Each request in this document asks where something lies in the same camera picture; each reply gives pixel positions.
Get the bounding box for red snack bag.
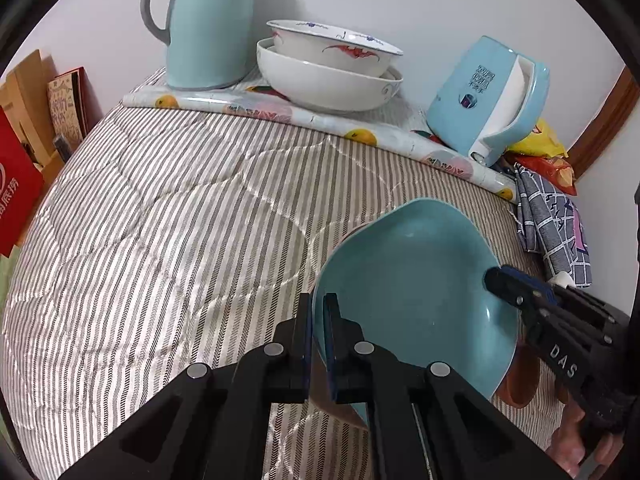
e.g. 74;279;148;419
512;155;577;196

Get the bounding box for teal bowl with brown outside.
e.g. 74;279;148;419
310;198;542;428

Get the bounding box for teal thermos jug grey handle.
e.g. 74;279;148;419
140;0;255;91

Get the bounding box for small dark object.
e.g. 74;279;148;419
52;134;74;164

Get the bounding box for fruit print table cover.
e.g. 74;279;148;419
122;66;519;205

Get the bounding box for wooden door frame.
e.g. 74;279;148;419
567;65;640;181

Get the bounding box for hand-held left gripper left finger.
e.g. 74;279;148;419
60;292;314;480

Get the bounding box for yellow snack bag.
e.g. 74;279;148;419
507;119;569;159

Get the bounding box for red box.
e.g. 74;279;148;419
0;107;46;257

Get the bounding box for cardboard box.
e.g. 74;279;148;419
0;50;67;172

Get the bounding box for striped quilt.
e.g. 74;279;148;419
0;105;566;480

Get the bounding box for plain white large bowl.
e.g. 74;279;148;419
256;38;404;114

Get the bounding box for brown printed book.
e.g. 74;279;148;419
47;67;90;144

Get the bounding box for white bowl with red print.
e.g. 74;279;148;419
266;20;404;79

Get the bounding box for grey plaid cloth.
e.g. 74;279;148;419
512;162;594;287

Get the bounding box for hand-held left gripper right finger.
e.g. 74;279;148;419
322;293;572;480

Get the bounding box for person's right hand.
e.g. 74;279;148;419
549;399;627;479

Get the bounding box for light blue electric appliance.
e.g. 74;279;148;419
426;36;551;169

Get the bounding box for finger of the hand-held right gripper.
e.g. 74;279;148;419
501;264;560;307
484;268;537;322

